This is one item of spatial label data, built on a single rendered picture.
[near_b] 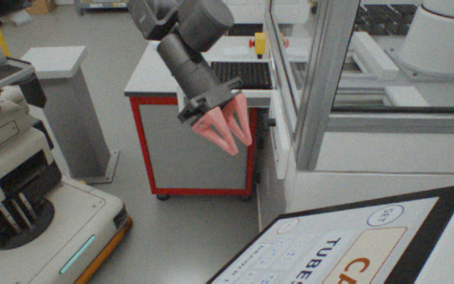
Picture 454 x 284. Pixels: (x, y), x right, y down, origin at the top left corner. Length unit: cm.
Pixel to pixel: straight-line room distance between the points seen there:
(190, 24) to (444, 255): 38
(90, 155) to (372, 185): 161
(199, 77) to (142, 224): 141
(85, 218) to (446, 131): 136
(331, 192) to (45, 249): 117
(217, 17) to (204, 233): 140
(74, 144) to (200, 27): 160
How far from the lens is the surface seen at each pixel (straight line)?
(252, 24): 196
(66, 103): 182
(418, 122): 69
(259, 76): 114
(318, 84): 57
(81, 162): 206
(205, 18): 45
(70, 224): 156
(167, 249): 169
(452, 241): 34
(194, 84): 47
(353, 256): 34
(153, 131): 150
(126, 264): 170
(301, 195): 76
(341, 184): 76
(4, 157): 114
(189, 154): 156
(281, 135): 81
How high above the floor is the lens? 142
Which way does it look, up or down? 40 degrees down
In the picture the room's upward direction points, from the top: straight up
